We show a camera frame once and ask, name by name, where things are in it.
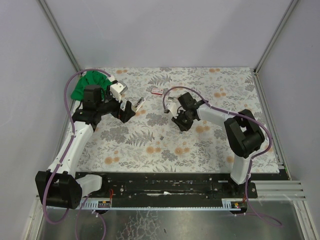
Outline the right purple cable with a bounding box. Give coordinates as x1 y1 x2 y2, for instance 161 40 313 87
162 86 283 228

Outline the small white stapler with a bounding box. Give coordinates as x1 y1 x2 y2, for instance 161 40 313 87
167 96 177 101

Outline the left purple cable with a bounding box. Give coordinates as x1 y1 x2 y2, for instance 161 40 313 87
42 69 117 240

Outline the purple cable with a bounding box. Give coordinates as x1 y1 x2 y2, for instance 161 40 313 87
42 69 117 240
162 86 283 228

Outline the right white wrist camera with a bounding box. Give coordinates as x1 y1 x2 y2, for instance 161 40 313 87
164 102 180 119

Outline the floral table mat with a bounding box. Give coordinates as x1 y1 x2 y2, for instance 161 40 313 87
76 67 266 173

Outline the red staple box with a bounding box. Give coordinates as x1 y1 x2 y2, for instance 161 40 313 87
151 87 164 96

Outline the olive green stapler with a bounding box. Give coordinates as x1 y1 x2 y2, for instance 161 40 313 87
131 97 146 113

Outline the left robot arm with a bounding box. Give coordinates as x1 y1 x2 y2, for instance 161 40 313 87
35 81 135 210

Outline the green cloth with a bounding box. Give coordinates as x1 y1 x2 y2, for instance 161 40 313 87
70 70 112 101

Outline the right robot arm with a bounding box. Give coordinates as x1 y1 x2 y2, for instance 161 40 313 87
165 92 265 185

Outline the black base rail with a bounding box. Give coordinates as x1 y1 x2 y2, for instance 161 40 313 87
49 171 271 208

